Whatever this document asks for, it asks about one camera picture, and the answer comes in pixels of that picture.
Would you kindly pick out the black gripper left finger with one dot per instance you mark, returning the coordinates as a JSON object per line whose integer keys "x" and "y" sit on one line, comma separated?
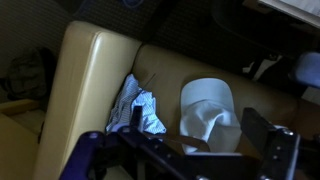
{"x": 136, "y": 117}

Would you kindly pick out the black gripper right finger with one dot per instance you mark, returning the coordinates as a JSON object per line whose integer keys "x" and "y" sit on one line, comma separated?
{"x": 257, "y": 128}

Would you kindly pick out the beige leather couch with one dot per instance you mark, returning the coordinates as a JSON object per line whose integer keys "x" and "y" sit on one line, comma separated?
{"x": 100, "y": 83}

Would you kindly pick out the blue striped shirt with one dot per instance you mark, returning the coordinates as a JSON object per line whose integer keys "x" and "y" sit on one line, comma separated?
{"x": 146, "y": 110}

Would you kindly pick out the white baseball cap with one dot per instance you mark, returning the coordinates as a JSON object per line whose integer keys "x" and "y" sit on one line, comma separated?
{"x": 206, "y": 110}

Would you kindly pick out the dark fabric bag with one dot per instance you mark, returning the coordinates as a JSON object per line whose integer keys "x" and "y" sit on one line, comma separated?
{"x": 28, "y": 73}

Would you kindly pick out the tan side furniture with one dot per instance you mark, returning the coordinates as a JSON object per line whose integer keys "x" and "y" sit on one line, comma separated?
{"x": 16, "y": 143}

